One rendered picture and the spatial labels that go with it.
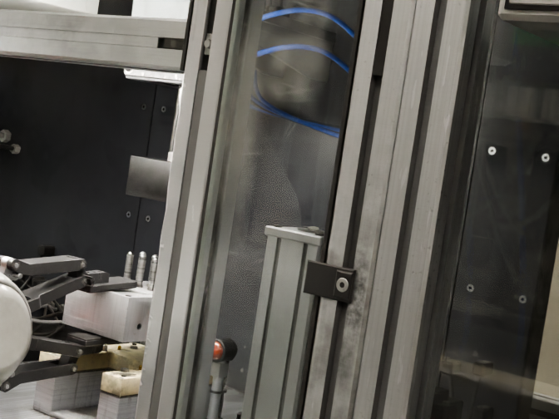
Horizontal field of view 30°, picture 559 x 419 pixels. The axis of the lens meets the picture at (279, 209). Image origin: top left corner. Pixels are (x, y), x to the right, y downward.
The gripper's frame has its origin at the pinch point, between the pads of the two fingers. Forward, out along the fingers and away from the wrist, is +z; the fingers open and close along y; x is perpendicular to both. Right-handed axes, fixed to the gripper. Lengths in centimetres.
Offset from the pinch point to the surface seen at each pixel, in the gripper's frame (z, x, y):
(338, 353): -11.9, -38.1, 5.8
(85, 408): 1.2, 3.0, -12.1
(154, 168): 5.9, 0.3, 15.6
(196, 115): -11.5, -20.9, 22.6
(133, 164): 5.9, 3.5, 15.6
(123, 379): -2.8, -6.5, -5.7
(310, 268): -12.5, -35.1, 12.0
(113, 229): 30.1, 30.6, 2.9
